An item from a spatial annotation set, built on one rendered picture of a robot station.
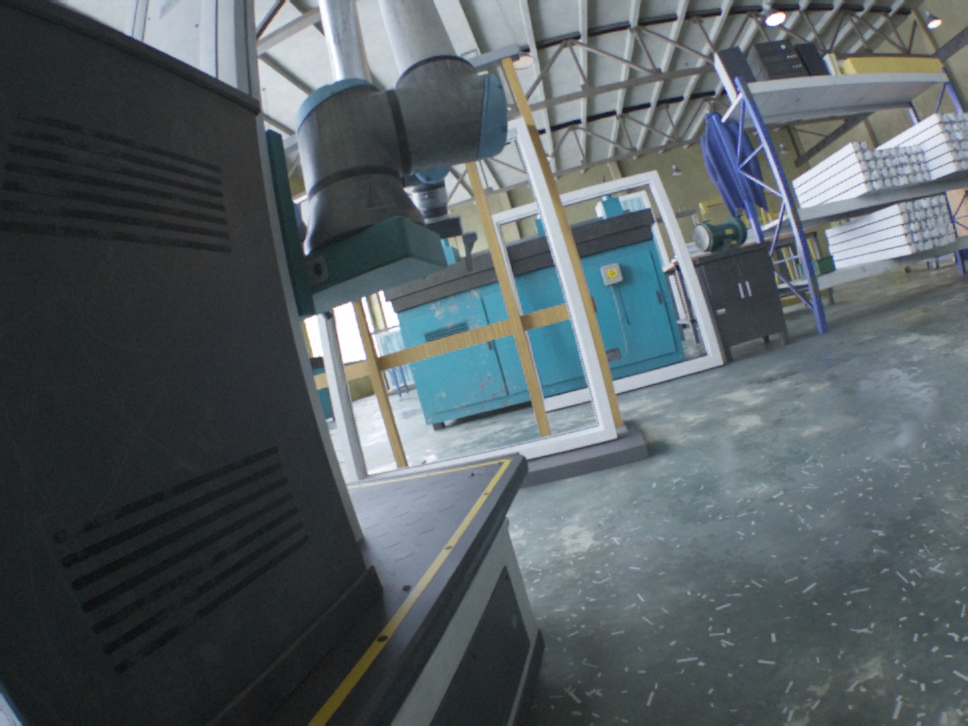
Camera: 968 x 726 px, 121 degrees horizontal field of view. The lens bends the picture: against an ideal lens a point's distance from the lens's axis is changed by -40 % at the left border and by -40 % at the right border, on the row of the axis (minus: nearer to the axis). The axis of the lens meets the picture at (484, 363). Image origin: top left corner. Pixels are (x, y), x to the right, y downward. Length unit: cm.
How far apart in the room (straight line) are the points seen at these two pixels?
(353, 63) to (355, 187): 49
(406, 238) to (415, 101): 23
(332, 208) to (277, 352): 30
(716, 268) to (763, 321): 50
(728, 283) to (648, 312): 63
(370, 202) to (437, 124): 16
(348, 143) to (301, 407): 42
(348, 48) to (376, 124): 43
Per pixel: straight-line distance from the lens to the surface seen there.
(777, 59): 436
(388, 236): 61
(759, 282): 338
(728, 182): 439
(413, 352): 215
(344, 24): 113
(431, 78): 77
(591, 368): 175
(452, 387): 350
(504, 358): 339
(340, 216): 64
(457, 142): 73
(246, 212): 43
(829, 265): 396
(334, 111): 73
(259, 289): 41
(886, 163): 406
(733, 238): 353
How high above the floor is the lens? 52
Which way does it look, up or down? 2 degrees down
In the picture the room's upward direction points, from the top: 15 degrees counter-clockwise
